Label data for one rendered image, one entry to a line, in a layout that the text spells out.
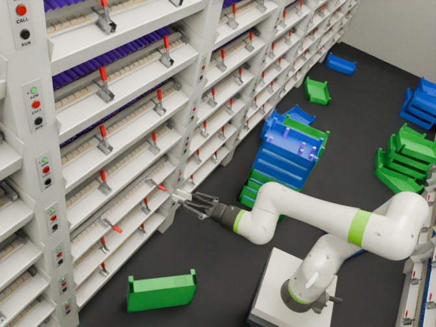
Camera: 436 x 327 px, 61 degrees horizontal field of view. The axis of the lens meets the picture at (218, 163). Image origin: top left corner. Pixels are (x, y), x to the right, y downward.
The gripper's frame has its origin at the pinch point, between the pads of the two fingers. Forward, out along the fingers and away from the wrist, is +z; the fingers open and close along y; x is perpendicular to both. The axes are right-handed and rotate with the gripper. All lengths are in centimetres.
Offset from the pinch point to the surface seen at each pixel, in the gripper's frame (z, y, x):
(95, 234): 16.5, -31.7, -2.1
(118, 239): 20.9, -17.7, -20.3
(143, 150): 13.9, -4.4, 20.1
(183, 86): 7.3, 14.3, 40.9
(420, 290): -105, 63, -63
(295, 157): -26, 68, -11
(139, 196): 15.8, -7.5, -1.2
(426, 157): -94, 173, -48
